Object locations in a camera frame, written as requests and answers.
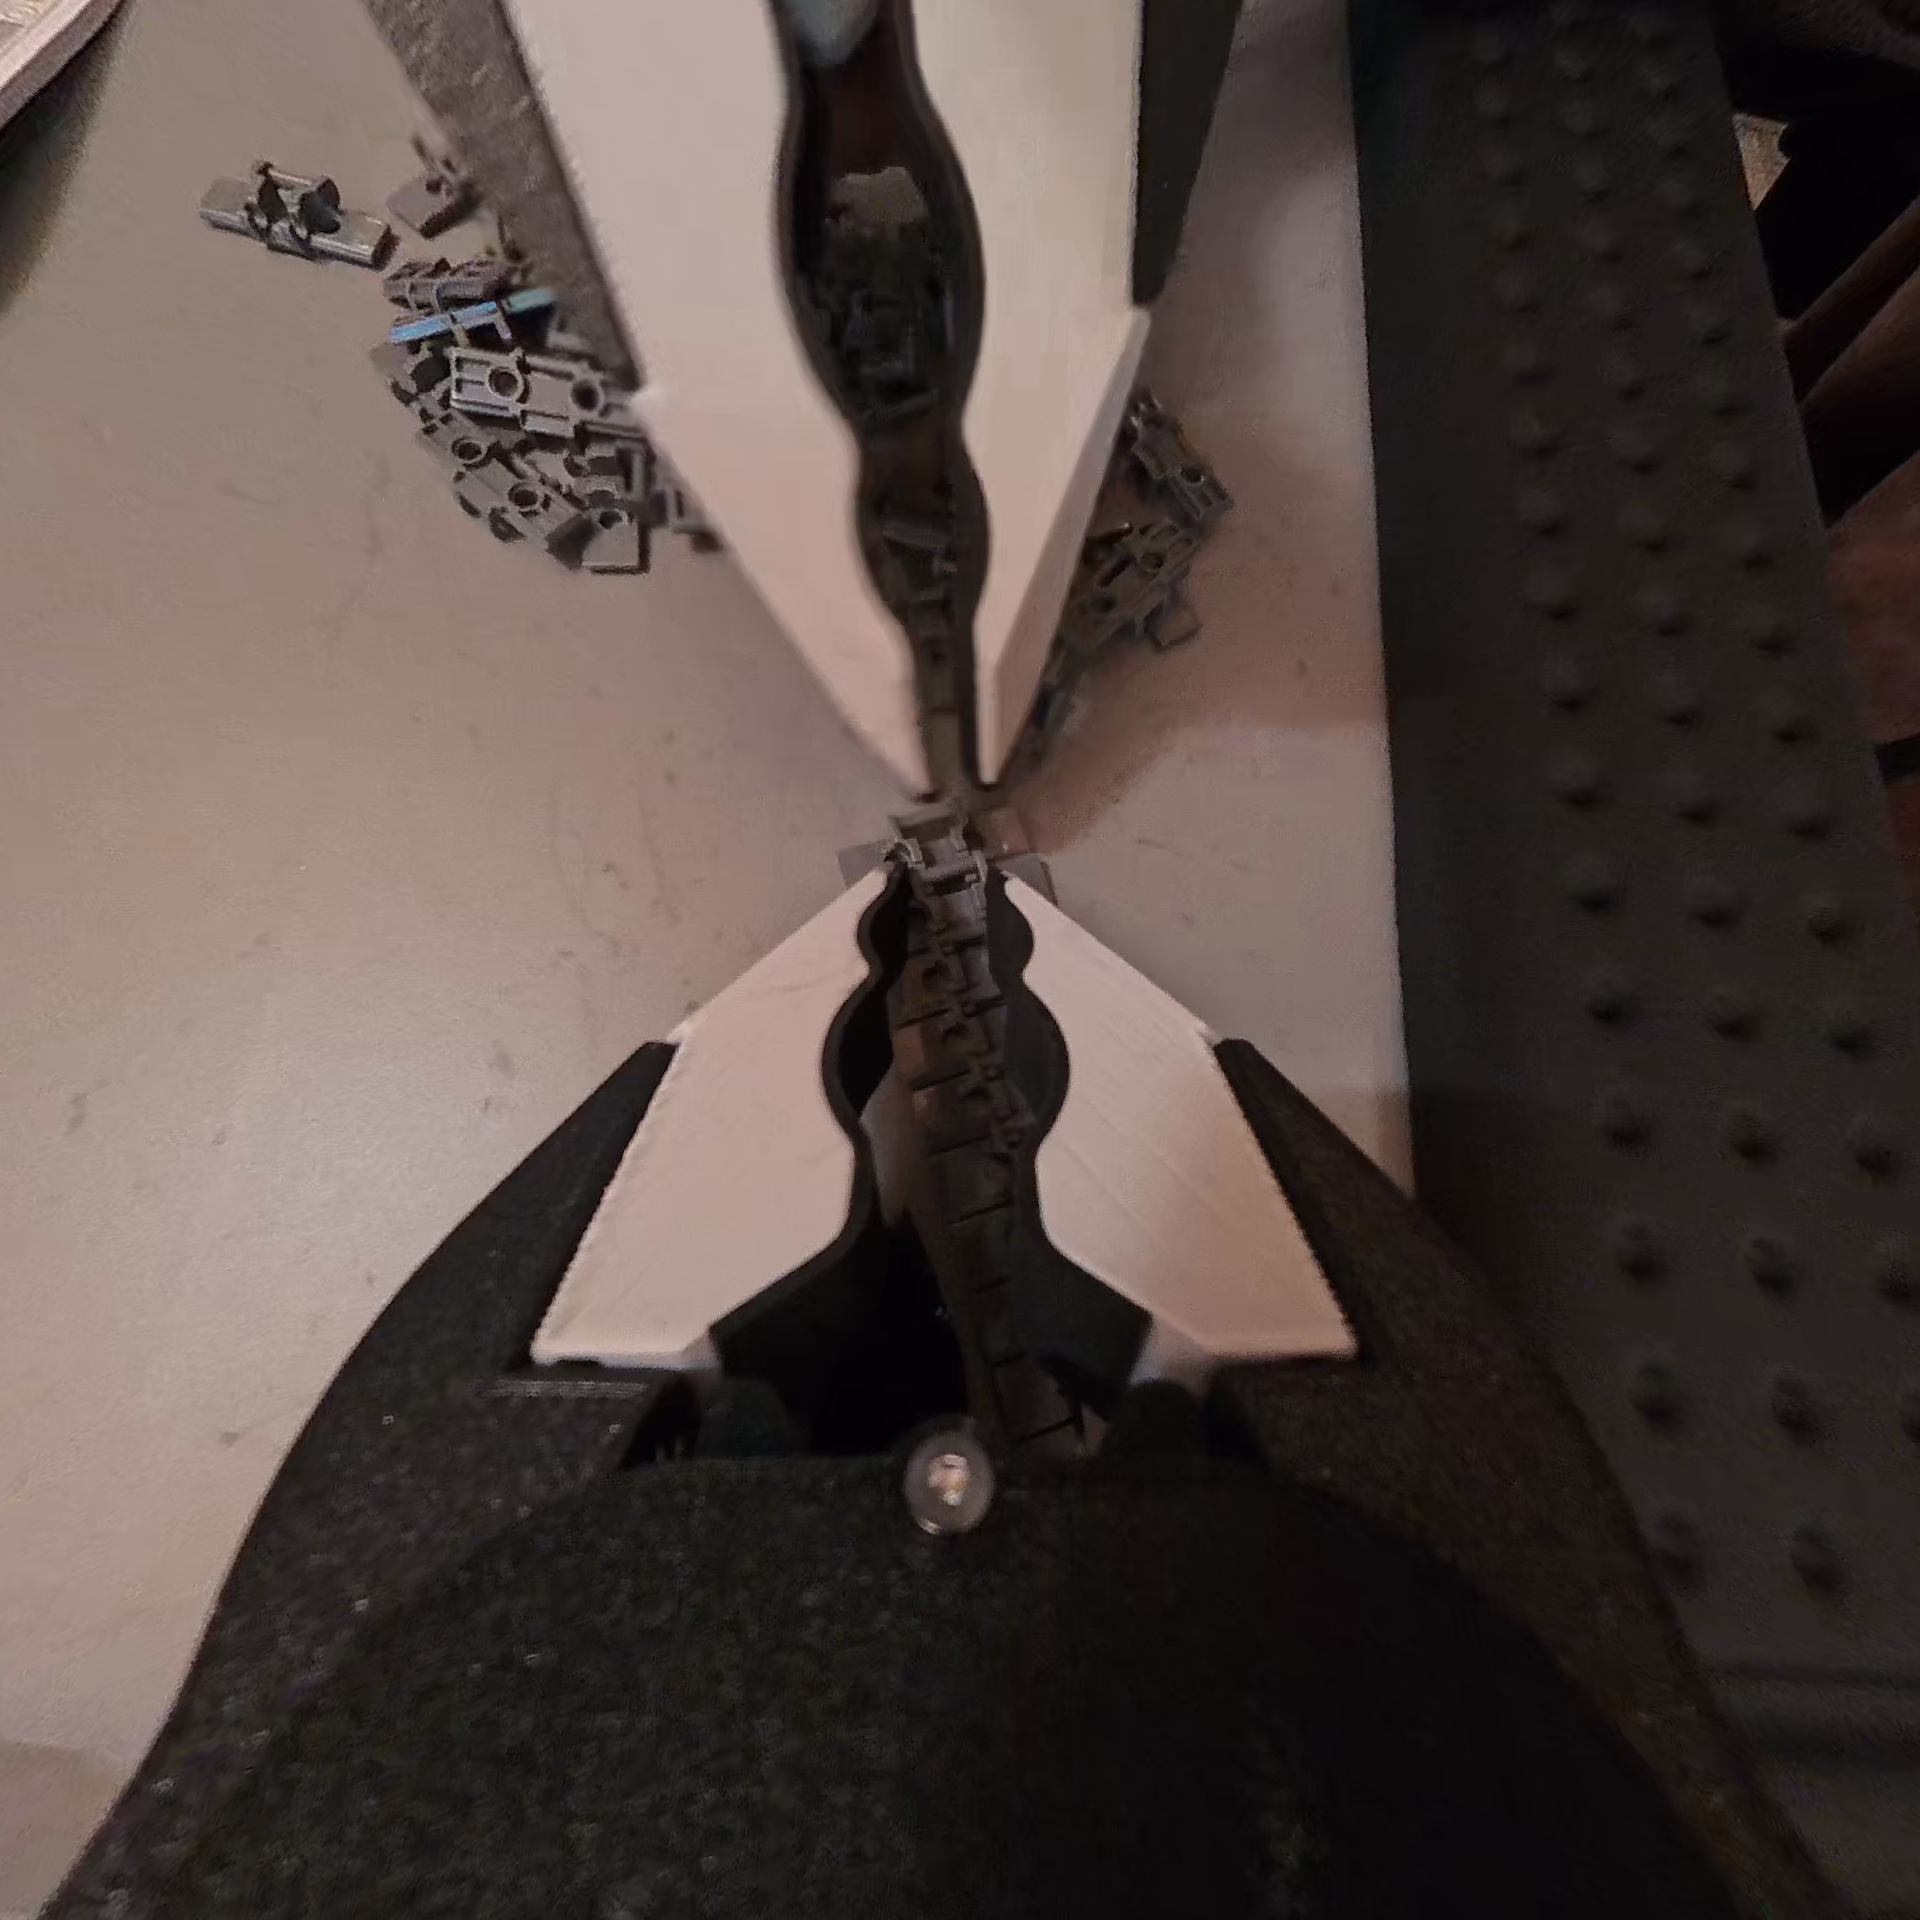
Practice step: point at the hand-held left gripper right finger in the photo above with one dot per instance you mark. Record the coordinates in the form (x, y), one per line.
(1186, 1185)

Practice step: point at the grey desk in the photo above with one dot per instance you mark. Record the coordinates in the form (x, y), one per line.
(301, 900)

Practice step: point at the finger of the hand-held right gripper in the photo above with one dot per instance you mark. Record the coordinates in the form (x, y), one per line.
(1051, 300)
(688, 300)

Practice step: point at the single grey track link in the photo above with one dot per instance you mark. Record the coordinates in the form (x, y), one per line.
(944, 838)
(293, 218)

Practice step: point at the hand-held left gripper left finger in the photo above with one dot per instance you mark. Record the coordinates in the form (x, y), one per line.
(720, 1185)

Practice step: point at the pile of grey track pieces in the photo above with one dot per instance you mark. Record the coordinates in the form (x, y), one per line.
(524, 435)

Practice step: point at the building instruction booklet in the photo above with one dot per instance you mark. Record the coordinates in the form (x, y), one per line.
(46, 46)

